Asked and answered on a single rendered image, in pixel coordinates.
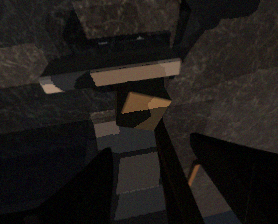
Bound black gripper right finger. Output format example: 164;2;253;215
190;133;278;224

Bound thin wooden stick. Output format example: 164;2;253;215
187;160;200;185

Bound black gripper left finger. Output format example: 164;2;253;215
0;147;113;224

